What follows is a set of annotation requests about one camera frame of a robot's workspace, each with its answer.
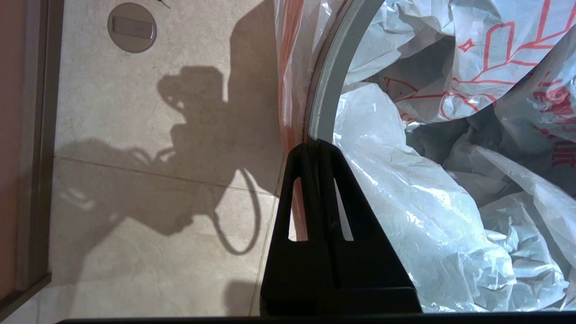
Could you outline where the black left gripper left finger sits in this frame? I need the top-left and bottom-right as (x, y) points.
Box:
(260, 143), (336, 315)

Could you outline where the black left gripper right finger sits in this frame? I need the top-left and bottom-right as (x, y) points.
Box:
(316, 139), (422, 315)

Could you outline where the fresh white plastic bag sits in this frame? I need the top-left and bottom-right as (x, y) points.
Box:
(274, 0), (576, 312)

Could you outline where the grey bin ring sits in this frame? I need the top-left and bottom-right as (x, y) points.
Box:
(304, 0), (387, 144)

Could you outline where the round metal floor drain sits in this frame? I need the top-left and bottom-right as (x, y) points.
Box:
(107, 2), (158, 54)

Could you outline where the brown textured partition panel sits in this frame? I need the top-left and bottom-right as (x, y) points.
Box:
(0, 0), (64, 320)

